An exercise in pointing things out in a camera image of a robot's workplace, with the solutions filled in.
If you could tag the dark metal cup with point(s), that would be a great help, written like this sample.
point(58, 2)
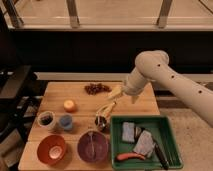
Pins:
point(101, 123)

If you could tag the wooden table board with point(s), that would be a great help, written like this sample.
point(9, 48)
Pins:
point(87, 105)

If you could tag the yellow banana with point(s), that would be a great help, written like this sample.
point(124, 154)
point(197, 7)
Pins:
point(105, 110)

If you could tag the blue cup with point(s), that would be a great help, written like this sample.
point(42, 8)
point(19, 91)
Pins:
point(65, 122)

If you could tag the orange fruit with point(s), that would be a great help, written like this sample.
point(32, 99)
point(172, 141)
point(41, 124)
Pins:
point(69, 106)

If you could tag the bunch of dark grapes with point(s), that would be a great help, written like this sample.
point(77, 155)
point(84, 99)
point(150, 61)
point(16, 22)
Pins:
point(95, 88)

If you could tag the black knife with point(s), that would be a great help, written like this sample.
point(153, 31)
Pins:
point(161, 156)

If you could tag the orange bowl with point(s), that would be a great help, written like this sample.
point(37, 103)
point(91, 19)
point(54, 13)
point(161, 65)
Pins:
point(51, 149)

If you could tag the grey sponge left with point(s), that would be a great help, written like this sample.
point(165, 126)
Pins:
point(128, 132)

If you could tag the dark side chair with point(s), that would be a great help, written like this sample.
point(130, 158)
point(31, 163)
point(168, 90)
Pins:
point(12, 88)

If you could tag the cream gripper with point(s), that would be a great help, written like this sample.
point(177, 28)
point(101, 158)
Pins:
point(130, 88)

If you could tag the grey cloth right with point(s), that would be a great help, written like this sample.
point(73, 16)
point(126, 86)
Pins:
point(145, 144)

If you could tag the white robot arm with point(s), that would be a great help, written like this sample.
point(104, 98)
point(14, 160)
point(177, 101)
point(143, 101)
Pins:
point(153, 66)

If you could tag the white cup dark inside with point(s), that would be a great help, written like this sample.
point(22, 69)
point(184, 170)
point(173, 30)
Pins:
point(47, 120)

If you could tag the green plastic tray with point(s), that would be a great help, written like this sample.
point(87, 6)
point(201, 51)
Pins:
point(159, 127)

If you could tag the red carrot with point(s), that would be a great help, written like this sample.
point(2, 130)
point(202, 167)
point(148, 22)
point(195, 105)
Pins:
point(130, 155)

